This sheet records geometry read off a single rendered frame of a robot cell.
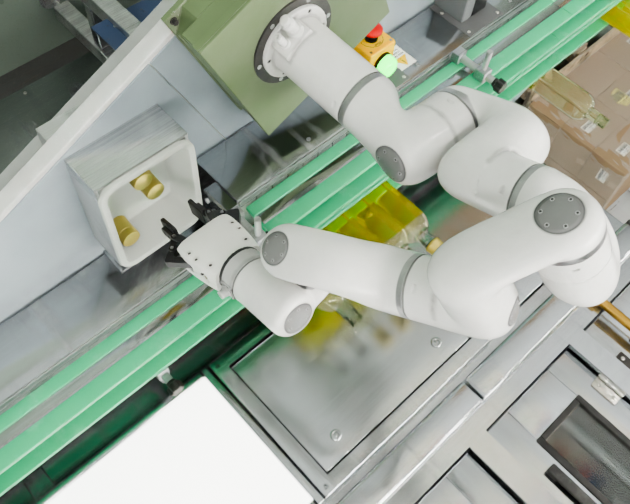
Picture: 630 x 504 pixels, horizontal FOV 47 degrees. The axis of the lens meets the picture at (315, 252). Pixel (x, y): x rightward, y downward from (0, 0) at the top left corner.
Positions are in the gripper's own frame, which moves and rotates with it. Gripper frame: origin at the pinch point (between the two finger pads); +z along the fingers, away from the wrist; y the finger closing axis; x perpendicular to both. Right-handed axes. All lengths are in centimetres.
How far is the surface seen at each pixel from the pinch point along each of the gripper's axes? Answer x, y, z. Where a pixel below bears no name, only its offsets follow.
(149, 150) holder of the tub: 12.6, 0.5, 3.7
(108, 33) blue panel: 5, 19, 53
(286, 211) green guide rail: -10.3, 17.3, -2.5
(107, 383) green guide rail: -18.5, -24.1, -2.2
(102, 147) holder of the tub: 14.0, -4.5, 8.4
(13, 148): -19, -7, 71
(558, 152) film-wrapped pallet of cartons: -268, 305, 119
